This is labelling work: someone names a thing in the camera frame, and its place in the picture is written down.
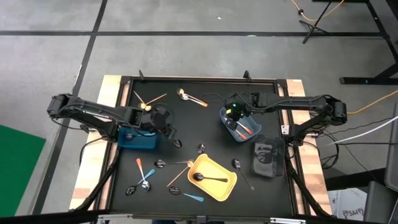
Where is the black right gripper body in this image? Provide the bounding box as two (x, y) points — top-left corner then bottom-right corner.
(223, 95), (251, 123)

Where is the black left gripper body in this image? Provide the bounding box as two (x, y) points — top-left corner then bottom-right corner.
(138, 104), (174, 134)

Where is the gold spoon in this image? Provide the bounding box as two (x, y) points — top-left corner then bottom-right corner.
(144, 93), (168, 112)
(176, 88), (205, 103)
(132, 90), (147, 110)
(166, 159), (195, 188)

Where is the yellow plastic bin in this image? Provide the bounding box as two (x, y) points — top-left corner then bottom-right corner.
(187, 153), (238, 202)

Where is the black table mat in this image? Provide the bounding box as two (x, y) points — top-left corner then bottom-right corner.
(111, 81), (293, 215)

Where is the light blue plastic bin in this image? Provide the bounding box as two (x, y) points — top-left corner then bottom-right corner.
(219, 105), (262, 143)

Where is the dark blue plastic bin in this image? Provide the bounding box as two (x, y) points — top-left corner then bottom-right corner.
(117, 126), (159, 151)

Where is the black plastic bin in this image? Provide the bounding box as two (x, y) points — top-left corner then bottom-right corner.
(250, 134), (286, 179)

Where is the black tripod stand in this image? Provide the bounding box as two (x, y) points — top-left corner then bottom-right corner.
(298, 0), (334, 45)

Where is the black stand with foot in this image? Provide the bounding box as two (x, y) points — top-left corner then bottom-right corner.
(338, 0), (398, 85)

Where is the black flat floor bar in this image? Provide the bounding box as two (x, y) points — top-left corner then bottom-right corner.
(323, 167), (387, 192)

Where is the white cardboard box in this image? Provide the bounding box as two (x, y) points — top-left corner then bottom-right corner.
(326, 187), (368, 222)

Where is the green floor mat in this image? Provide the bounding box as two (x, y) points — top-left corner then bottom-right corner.
(0, 124), (47, 218)

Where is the black overhead beam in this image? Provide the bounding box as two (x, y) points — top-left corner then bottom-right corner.
(0, 210), (109, 224)

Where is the grey panel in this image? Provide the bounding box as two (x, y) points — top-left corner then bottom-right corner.
(383, 102), (398, 192)

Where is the dark grey box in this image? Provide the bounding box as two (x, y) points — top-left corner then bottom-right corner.
(362, 181), (398, 224)

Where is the black metal table frame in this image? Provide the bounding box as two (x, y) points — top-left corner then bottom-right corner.
(95, 74), (313, 220)

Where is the aluminium front rail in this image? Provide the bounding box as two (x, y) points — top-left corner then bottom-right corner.
(96, 213), (307, 224)

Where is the yellow extension cable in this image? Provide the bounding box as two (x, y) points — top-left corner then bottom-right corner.
(346, 89), (398, 115)
(290, 0), (345, 22)

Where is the black power cable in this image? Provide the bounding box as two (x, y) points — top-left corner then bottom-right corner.
(334, 141), (398, 146)

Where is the white cable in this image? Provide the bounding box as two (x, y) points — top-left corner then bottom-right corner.
(325, 114), (398, 146)

